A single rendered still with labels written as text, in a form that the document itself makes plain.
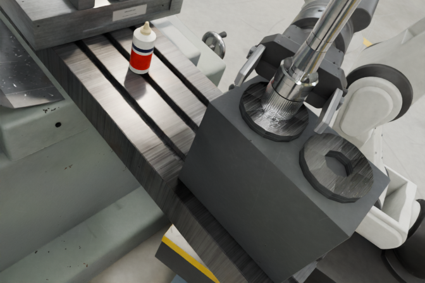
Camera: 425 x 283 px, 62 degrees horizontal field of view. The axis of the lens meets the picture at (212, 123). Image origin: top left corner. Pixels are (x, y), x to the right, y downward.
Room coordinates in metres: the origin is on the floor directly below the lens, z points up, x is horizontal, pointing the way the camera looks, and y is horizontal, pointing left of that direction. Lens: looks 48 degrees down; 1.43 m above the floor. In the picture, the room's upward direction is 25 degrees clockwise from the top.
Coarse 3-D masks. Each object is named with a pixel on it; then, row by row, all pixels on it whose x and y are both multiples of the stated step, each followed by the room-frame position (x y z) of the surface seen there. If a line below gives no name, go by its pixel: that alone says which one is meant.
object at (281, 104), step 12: (276, 72) 0.33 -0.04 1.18; (276, 84) 0.32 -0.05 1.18; (264, 96) 0.33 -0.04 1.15; (276, 96) 0.32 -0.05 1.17; (288, 96) 0.32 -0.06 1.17; (300, 96) 0.32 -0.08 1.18; (264, 108) 0.32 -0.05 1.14; (276, 108) 0.32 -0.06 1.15; (288, 108) 0.32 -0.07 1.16; (276, 120) 0.32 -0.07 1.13; (288, 120) 0.32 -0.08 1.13
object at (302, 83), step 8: (280, 64) 0.33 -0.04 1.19; (288, 64) 0.34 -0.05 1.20; (280, 72) 0.33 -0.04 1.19; (288, 72) 0.32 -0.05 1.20; (288, 80) 0.32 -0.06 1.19; (296, 80) 0.32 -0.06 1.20; (304, 80) 0.32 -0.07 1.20; (312, 80) 0.33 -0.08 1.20; (296, 88) 0.32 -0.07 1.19; (304, 88) 0.32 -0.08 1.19; (312, 88) 0.33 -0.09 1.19
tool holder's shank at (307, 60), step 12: (336, 0) 0.33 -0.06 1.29; (348, 0) 0.33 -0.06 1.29; (360, 0) 0.33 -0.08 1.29; (324, 12) 0.33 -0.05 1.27; (336, 12) 0.33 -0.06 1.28; (348, 12) 0.33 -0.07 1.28; (324, 24) 0.33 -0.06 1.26; (336, 24) 0.33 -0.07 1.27; (312, 36) 0.33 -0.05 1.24; (324, 36) 0.33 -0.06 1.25; (336, 36) 0.33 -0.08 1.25; (300, 48) 0.34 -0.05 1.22; (312, 48) 0.33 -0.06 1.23; (324, 48) 0.33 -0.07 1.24; (300, 60) 0.33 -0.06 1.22; (312, 60) 0.33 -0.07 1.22; (300, 72) 0.33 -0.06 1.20; (312, 72) 0.33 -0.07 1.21
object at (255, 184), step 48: (240, 96) 0.34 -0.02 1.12; (192, 144) 0.31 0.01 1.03; (240, 144) 0.28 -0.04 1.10; (288, 144) 0.30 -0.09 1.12; (336, 144) 0.32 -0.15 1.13; (192, 192) 0.30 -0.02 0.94; (240, 192) 0.27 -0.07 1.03; (288, 192) 0.25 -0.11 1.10; (336, 192) 0.25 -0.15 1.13; (240, 240) 0.25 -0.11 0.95; (288, 240) 0.23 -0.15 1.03; (336, 240) 0.22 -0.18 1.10
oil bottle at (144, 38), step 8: (144, 24) 0.50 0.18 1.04; (136, 32) 0.50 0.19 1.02; (144, 32) 0.50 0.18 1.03; (152, 32) 0.52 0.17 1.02; (136, 40) 0.49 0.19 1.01; (144, 40) 0.49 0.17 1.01; (152, 40) 0.50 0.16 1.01; (136, 48) 0.49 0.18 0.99; (144, 48) 0.49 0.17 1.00; (152, 48) 0.50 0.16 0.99; (136, 56) 0.49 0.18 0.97; (144, 56) 0.49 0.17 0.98; (136, 64) 0.49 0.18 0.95; (144, 64) 0.49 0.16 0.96; (136, 72) 0.49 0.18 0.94; (144, 72) 0.49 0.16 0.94
